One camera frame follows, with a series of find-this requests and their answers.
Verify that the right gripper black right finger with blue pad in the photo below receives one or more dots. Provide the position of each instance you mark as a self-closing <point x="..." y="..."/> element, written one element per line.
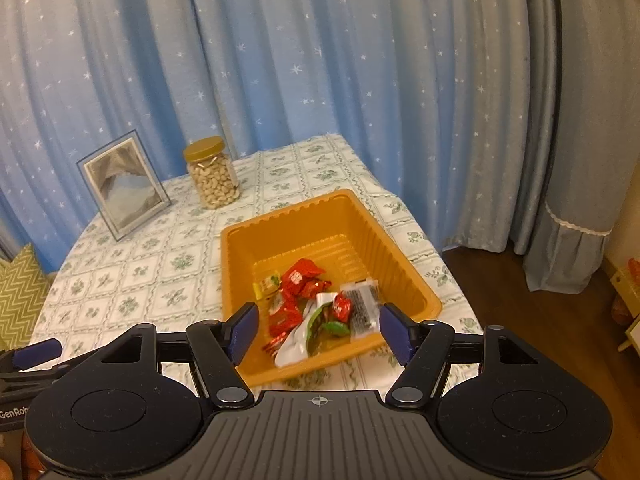
<point x="421" y="349"/>

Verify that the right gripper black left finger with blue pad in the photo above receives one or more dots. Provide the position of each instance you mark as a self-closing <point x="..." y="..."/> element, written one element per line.
<point x="218" y="349"/>

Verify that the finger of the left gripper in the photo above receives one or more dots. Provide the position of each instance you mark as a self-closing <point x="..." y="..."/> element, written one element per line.
<point x="36" y="354"/>

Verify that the large red snack packet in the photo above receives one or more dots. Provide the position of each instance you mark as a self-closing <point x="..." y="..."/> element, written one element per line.
<point x="284" y="318"/>

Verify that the red yellow candy packet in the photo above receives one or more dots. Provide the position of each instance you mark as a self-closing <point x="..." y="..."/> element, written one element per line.
<point x="266" y="287"/>

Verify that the clear sesame bar packet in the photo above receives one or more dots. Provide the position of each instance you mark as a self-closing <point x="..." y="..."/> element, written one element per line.
<point x="365" y="298"/>

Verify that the small red candy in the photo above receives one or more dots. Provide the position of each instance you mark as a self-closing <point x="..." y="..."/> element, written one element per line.
<point x="341" y="308"/>

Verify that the green brown candy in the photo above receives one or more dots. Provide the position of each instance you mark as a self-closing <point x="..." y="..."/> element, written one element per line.
<point x="322" y="318"/>

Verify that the red fabric-look snack packet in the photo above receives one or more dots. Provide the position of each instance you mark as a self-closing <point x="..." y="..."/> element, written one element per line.
<point x="299" y="275"/>

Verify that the black sausage snack packet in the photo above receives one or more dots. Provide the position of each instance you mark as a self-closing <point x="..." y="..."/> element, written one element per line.
<point x="295" y="347"/>

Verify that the person's left hand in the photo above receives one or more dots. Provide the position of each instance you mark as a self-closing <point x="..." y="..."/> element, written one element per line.
<point x="18" y="460"/>

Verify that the green zigzag cushion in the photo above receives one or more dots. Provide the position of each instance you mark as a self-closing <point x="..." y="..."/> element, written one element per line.
<point x="24" y="289"/>

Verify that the green floral tablecloth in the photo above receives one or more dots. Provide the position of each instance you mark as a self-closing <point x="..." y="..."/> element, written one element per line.
<point x="169" y="272"/>

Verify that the orange plastic tray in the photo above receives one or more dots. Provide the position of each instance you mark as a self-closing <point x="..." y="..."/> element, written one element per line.
<point x="335" y="231"/>

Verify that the cashew jar gold lid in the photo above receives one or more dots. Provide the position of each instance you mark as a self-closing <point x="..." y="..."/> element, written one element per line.
<point x="212" y="173"/>

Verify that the grey lace-trim curtain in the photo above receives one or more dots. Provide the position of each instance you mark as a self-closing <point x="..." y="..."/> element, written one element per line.
<point x="583" y="137"/>

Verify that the blue star curtain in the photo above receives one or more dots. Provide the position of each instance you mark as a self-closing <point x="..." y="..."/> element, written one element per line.
<point x="431" y="94"/>

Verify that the sand art picture frame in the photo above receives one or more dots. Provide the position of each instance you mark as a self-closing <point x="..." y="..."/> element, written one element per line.
<point x="123" y="184"/>

